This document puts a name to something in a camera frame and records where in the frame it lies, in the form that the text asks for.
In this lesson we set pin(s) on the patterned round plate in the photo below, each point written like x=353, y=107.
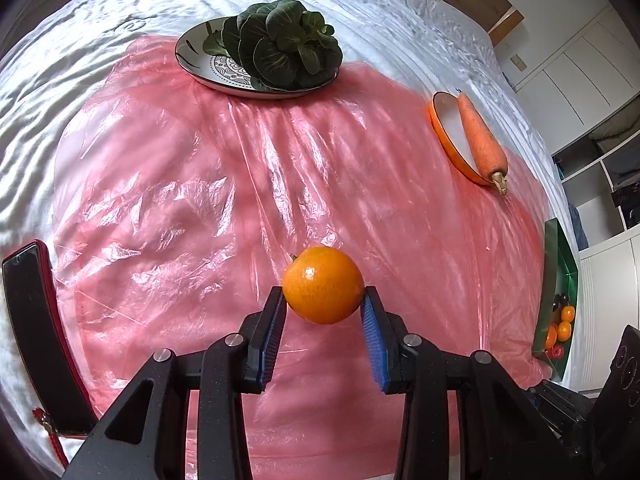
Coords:
x=210, y=62

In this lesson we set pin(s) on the wall socket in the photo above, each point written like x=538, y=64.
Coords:
x=520, y=63

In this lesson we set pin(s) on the blue cloth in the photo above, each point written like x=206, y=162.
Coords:
x=577, y=225

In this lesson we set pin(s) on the white wardrobe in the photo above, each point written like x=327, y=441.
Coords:
x=590, y=85

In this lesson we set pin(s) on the dark green leafy vegetable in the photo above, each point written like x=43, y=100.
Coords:
x=282, y=42

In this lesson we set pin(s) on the large orange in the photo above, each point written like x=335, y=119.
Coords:
x=551, y=337

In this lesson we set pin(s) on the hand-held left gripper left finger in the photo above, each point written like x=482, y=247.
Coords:
x=267, y=345

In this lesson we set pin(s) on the carrot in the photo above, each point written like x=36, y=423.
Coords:
x=480, y=140

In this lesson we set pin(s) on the smartphone in red case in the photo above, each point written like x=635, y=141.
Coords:
x=35, y=335

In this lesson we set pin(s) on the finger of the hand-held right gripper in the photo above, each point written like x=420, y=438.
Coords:
x=565, y=407

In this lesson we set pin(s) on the pink plastic sheet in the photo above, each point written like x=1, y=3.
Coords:
x=175, y=185

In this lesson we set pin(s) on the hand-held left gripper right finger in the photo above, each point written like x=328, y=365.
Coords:
x=372, y=345

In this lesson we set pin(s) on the red phone charm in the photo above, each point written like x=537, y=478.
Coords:
x=50, y=435

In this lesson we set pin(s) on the orange oval dish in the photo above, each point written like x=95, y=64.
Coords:
x=450, y=130

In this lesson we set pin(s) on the green tray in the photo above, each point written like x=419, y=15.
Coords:
x=555, y=270

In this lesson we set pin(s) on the red apple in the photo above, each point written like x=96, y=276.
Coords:
x=556, y=352

